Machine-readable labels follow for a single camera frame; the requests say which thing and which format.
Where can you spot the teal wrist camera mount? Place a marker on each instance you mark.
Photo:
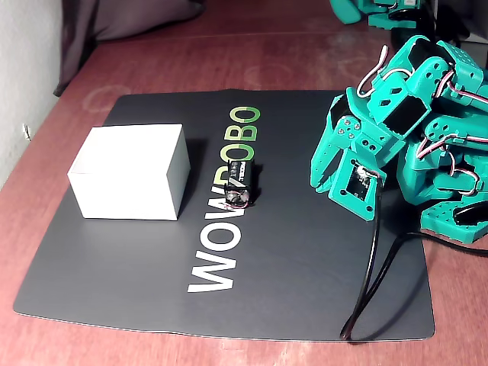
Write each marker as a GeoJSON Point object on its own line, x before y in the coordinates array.
{"type": "Point", "coordinates": [343, 190]}

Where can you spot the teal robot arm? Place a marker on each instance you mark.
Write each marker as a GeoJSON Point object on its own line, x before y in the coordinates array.
{"type": "Point", "coordinates": [396, 91]}

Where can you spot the white open cardboard box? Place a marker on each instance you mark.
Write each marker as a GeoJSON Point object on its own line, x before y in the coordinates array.
{"type": "Point", "coordinates": [122, 171]}

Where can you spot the black mat with WOWROBO print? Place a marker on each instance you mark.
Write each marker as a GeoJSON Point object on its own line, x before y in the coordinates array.
{"type": "Point", "coordinates": [133, 267]}

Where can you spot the dark grey cloth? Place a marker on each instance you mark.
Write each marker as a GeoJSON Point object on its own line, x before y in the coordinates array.
{"type": "Point", "coordinates": [114, 19]}

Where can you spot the small white wall clip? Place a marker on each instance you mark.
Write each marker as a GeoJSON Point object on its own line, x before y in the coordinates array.
{"type": "Point", "coordinates": [26, 132]}

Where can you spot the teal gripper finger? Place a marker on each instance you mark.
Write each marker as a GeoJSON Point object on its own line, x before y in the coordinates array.
{"type": "Point", "coordinates": [324, 171]}

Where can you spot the small black battery pack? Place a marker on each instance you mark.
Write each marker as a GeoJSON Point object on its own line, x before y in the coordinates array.
{"type": "Point", "coordinates": [240, 179]}

